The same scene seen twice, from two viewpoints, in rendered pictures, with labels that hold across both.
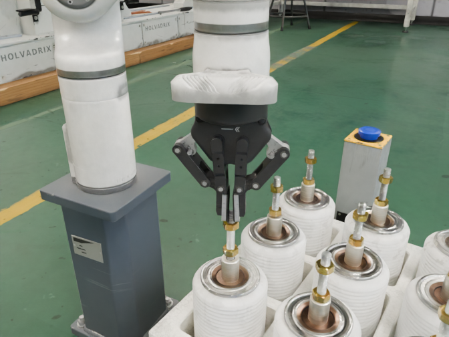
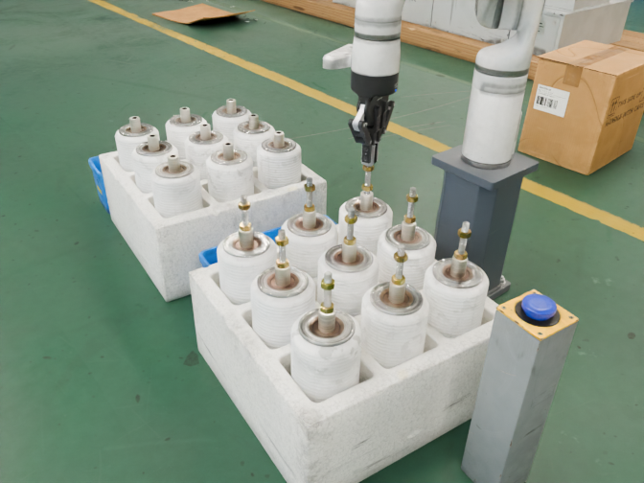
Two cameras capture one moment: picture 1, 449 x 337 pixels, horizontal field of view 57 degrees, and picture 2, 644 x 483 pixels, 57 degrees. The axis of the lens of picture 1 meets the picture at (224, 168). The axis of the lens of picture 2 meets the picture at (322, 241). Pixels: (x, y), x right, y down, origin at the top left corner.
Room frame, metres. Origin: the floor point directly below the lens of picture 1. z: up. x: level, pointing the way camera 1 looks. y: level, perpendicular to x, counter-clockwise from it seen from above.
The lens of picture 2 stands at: (0.70, -0.90, 0.78)
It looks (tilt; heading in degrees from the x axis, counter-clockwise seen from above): 33 degrees down; 113
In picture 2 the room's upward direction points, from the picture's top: 1 degrees clockwise
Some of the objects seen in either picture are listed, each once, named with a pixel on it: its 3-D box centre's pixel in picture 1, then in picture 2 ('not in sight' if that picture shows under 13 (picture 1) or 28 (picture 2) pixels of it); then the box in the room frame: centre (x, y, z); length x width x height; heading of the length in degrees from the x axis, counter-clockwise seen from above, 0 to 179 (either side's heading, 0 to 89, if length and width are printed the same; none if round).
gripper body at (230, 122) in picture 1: (231, 120); (373, 94); (0.41, -0.01, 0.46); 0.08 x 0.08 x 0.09
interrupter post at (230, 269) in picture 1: (230, 268); (366, 200); (0.41, -0.01, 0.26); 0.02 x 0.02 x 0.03
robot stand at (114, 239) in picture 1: (118, 256); (472, 226); (0.58, 0.18, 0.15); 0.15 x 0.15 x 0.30; 63
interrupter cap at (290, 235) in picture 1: (273, 232); (407, 237); (0.50, -0.07, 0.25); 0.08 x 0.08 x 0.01
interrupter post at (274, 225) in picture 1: (274, 225); (408, 230); (0.50, -0.07, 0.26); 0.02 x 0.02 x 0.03
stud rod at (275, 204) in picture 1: (275, 200); (410, 209); (0.50, -0.07, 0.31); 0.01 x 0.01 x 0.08
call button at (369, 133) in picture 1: (369, 134); (538, 309); (0.72, -0.27, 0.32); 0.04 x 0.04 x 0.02
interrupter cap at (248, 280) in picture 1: (230, 276); (366, 207); (0.41, -0.01, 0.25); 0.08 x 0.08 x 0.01
